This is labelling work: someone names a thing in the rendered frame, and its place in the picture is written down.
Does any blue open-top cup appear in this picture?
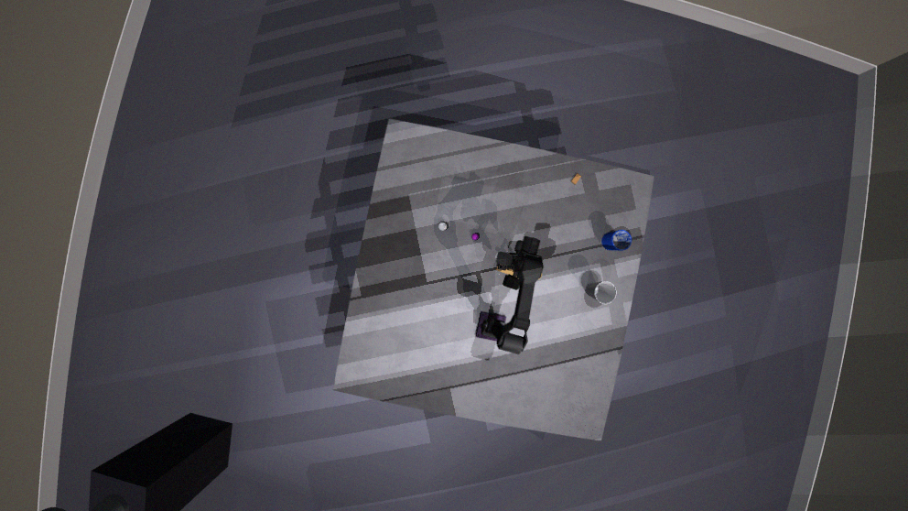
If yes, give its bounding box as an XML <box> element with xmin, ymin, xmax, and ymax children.
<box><xmin>600</xmin><ymin>230</ymin><xmax>632</xmax><ymax>250</ymax></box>

